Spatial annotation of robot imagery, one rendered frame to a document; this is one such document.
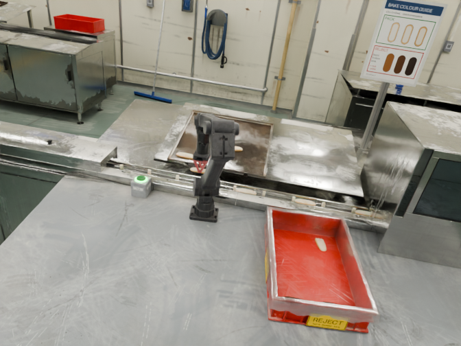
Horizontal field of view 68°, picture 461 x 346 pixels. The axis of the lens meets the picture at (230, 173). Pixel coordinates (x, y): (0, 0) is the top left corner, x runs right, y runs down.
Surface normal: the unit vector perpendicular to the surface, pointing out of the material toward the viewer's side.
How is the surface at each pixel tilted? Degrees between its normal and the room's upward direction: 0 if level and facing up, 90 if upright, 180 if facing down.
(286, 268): 0
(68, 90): 90
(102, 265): 0
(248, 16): 90
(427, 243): 89
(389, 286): 0
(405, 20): 90
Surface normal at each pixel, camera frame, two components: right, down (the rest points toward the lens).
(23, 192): -0.15, 0.48
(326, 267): 0.12, -0.86
